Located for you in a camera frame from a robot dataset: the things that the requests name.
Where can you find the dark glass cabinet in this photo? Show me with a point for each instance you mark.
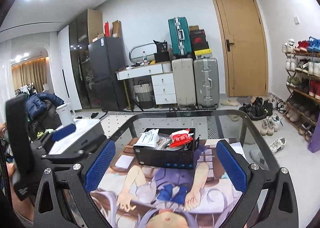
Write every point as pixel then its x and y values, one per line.
pixel 82 30

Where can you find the white electric kettle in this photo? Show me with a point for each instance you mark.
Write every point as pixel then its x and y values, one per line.
pixel 66 114

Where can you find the wooden shoe rack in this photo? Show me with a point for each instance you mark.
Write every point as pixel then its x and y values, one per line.
pixel 303 85

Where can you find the woven laundry basket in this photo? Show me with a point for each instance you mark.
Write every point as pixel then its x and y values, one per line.
pixel 144 94

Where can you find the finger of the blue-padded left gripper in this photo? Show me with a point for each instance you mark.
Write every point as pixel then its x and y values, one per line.
pixel 63 132
pixel 80 150

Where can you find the black cardboard box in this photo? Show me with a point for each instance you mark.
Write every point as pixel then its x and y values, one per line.
pixel 171 157

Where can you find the person's left hand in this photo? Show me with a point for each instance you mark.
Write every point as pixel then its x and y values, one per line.
pixel 23 208

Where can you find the silver aluminium suitcase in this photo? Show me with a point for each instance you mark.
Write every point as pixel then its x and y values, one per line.
pixel 207 82

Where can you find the green medicine packet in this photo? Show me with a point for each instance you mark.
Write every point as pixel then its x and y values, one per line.
pixel 187 146

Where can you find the glass coffee table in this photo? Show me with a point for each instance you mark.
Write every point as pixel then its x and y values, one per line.
pixel 219 125

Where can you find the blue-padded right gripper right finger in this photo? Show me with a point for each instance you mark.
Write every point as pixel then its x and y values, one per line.
pixel 280 205

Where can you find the plastic water bottle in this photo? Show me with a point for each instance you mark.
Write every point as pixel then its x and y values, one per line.
pixel 145 59

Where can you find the white printed packet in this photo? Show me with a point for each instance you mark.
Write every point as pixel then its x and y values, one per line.
pixel 148 139

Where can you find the red and white packet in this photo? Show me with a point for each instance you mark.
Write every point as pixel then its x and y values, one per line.
pixel 180 138

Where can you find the black bag on desk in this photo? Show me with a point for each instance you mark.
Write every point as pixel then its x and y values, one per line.
pixel 162 54

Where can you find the bag of white laces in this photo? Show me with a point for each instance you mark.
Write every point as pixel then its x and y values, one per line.
pixel 163 143

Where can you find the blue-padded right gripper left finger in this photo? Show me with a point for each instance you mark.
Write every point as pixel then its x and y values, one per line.
pixel 80 178

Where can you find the white side cabinet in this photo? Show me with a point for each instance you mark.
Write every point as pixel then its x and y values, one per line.
pixel 86 130

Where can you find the beige suitcase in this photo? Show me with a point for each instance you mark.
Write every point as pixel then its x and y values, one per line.
pixel 184 81

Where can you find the white sneaker on floor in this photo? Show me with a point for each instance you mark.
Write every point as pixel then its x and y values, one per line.
pixel 277 145

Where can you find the beige slipper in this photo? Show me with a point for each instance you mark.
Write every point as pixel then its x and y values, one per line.
pixel 230 103

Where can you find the blue down jacket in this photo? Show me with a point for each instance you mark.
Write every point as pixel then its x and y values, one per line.
pixel 36 106

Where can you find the purple bag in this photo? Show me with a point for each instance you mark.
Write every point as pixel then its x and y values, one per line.
pixel 314 144

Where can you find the wooden door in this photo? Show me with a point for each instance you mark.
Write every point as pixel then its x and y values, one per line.
pixel 244 47

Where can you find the teal suitcase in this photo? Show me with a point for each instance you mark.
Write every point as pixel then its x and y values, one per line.
pixel 180 37

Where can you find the black refrigerator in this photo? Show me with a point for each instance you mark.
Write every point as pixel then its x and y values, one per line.
pixel 106 57

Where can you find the stack of shoe boxes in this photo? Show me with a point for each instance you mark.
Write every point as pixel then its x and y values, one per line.
pixel 199 43

